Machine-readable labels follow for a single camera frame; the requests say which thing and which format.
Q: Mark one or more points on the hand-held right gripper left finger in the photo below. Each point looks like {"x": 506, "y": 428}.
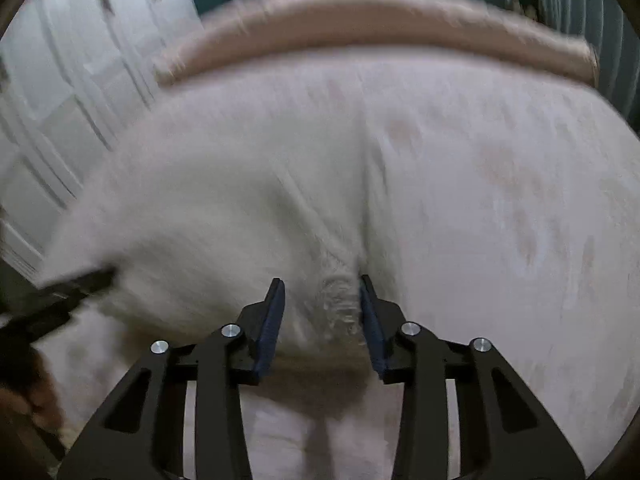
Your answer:
{"x": 270, "y": 332}

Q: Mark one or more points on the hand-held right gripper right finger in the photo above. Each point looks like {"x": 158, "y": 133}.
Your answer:
{"x": 372, "y": 332}

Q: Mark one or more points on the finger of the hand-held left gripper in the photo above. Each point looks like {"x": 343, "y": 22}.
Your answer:
{"x": 85, "y": 280}

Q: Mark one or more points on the cream fluffy towel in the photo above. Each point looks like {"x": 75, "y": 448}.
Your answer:
{"x": 225, "y": 220}

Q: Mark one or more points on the person's left hand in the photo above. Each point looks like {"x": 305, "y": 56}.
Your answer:
{"x": 46, "y": 395}

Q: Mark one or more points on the butterfly print blanket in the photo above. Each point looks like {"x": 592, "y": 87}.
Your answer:
{"x": 500, "y": 235}

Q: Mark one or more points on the white panelled wardrobe doors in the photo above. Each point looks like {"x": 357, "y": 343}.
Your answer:
{"x": 60, "y": 85}

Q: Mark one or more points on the peach long pillow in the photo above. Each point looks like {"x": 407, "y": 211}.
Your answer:
{"x": 375, "y": 20}

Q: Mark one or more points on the grey curtain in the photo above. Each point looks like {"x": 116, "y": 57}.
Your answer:
{"x": 590, "y": 20}

